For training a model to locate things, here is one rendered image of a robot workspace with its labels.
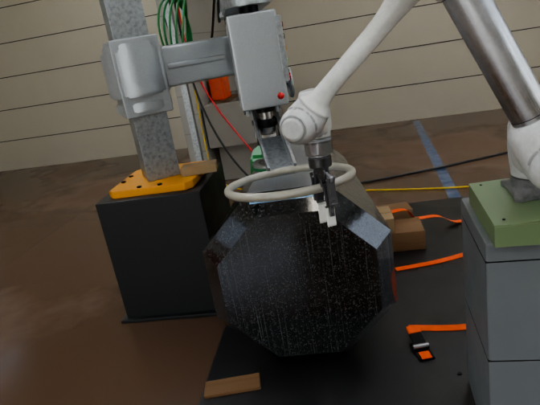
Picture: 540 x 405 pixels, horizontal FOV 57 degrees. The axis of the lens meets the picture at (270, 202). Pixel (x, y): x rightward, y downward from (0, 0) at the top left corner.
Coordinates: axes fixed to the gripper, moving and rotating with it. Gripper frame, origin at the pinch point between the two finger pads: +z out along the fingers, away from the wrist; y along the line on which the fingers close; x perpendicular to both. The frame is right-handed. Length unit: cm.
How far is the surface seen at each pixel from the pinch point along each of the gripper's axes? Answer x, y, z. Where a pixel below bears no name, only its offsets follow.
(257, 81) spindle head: -10, 74, -46
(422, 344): -50, 24, 78
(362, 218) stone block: -30.5, 30.3, 15.5
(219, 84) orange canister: -87, 401, -47
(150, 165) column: 36, 142, -9
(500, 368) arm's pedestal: -33, -38, 50
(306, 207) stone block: -8.8, 36.0, 6.4
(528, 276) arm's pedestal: -39, -44, 19
